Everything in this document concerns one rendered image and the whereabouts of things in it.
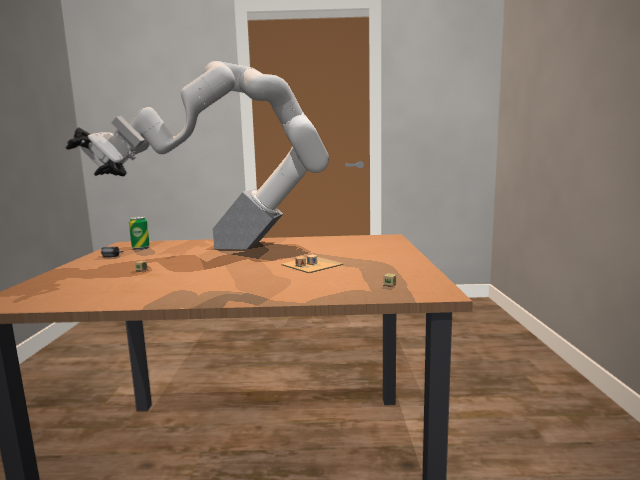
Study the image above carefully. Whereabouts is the tan square mat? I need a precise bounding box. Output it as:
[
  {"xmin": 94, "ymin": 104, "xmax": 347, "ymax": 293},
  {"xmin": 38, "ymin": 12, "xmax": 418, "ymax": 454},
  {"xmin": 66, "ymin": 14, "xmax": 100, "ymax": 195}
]
[{"xmin": 281, "ymin": 257, "xmax": 344, "ymax": 273}]

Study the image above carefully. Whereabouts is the green drink can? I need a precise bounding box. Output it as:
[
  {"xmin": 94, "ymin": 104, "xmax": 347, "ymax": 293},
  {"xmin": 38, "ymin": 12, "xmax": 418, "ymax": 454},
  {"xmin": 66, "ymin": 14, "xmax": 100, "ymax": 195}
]
[{"xmin": 129, "ymin": 217, "xmax": 150, "ymax": 250}]

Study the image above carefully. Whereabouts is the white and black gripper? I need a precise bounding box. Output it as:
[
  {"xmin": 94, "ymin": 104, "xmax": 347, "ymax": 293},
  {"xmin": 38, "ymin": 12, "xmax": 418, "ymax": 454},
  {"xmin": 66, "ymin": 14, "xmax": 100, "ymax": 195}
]
[{"xmin": 66, "ymin": 127, "xmax": 131, "ymax": 176}]

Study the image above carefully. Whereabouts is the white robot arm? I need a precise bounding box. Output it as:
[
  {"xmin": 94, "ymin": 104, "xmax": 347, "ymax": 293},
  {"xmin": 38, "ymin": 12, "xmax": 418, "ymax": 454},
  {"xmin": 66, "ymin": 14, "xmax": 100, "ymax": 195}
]
[{"xmin": 112, "ymin": 61, "xmax": 329, "ymax": 214}]

